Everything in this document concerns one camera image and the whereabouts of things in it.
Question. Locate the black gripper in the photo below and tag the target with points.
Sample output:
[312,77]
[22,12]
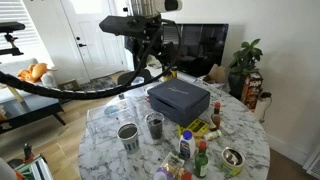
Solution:
[164,52]

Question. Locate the clear plastic storage container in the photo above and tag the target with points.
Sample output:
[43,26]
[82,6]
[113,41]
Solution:
[103,122]

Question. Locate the striped metal cup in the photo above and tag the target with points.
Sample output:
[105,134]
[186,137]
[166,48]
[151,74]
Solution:
[128,134]

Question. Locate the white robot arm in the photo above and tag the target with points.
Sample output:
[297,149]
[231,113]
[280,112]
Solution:
[151,9]

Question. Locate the purple lid container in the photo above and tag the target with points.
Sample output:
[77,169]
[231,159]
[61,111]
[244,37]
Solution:
[162,174]

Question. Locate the white door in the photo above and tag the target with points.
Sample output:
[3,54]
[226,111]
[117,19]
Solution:
[102,53]

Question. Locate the black flat screen television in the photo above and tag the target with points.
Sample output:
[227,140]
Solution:
[202,46]

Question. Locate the navy blue box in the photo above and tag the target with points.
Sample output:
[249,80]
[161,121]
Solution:
[179,101]

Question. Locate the brown paper bag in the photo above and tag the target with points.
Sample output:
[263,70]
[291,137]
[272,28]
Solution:
[217,74]

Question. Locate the cardboard box on floor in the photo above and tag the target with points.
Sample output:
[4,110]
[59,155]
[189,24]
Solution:
[69,85]

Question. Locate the yellow black packet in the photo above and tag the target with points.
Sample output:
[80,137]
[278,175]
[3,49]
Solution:
[198,127]

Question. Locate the green potted plant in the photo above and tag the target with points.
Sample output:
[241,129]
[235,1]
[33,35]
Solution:
[244,62]

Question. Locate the red capped hot sauce bottle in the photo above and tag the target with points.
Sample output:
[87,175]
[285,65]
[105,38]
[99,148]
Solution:
[215,117]

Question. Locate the white bottle blue cap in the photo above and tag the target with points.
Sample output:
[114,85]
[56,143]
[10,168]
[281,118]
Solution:
[187,144]

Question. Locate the orange plush toy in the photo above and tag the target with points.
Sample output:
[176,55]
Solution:
[35,72]

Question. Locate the small white lying bottle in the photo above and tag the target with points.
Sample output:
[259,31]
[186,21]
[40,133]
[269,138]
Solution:
[212,135]

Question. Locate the orange jenga box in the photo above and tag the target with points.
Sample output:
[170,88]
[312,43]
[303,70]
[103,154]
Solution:
[251,90]

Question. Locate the clear snack package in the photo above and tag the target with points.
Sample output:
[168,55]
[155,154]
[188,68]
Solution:
[172,163]

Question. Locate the green bottle red cap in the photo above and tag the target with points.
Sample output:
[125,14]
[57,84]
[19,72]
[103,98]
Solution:
[201,161]

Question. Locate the grey sofa bench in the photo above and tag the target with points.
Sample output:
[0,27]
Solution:
[33,108]

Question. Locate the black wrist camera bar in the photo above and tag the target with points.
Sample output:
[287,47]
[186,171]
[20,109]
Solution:
[128,26]

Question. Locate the black camera stand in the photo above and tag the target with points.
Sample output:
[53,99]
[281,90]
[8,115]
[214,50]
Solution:
[8,28]

